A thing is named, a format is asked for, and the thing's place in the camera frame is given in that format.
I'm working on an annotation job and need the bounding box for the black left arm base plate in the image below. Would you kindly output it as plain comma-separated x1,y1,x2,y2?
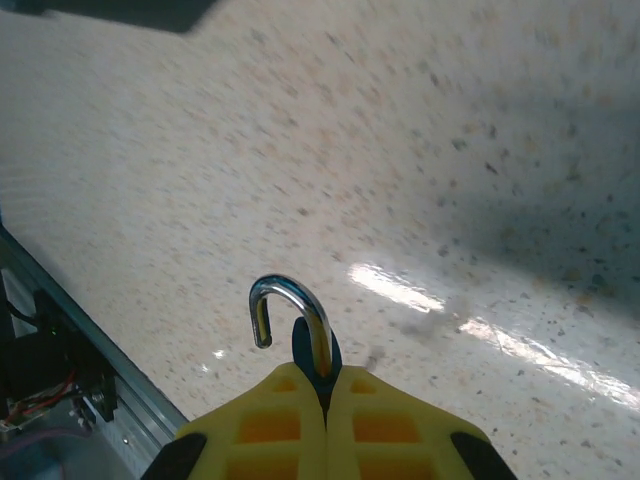
0,294,117,437

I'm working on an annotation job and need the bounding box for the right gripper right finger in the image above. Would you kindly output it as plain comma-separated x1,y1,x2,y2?
326,365,519,480

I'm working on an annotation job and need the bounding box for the small blue padlock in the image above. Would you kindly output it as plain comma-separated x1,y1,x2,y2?
248,272,344,412

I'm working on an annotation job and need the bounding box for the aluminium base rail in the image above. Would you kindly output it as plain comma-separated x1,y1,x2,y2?
0,219,191,480

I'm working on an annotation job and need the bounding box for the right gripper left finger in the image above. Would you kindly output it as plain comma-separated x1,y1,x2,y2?
141,362,330,480

